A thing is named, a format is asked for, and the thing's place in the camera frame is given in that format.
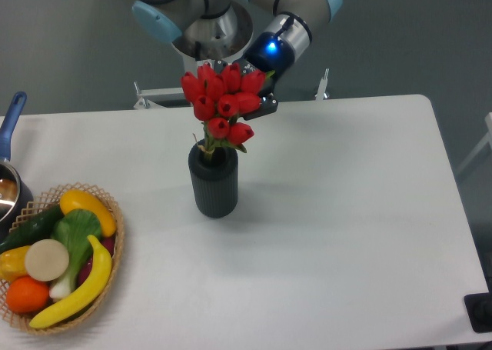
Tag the purple red vegetable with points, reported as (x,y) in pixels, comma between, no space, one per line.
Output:
(109,244)

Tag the dark grey ribbed vase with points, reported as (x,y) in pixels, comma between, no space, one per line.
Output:
(215,184)

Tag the red tulip bouquet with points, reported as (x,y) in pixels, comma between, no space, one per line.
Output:
(219,100)

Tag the green bok choy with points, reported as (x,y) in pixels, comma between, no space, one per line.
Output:
(73,231)

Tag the woven wicker basket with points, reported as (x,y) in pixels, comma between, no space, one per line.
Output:
(41,203)

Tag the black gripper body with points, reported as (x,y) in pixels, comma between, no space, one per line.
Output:
(268,53)

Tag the yellow banana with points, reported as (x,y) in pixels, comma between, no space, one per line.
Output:
(84,295)

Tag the yellow squash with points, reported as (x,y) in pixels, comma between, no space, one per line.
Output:
(78,199)

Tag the blue handled saucepan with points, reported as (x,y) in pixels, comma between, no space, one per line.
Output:
(15,194)

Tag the white frame at right edge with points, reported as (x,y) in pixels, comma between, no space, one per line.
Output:
(477,155)

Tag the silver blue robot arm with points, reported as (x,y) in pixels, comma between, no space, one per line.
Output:
(182,14)

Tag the beige round radish slice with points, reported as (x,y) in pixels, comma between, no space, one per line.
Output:
(46,260)

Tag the black device at table edge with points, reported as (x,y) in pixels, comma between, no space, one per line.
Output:
(478,308)

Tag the yellow bell pepper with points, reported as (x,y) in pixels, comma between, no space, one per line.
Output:
(13,263)

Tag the orange fruit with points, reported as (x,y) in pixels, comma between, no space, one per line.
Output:
(25,295)

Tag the green cucumber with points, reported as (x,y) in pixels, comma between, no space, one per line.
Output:
(38,227)

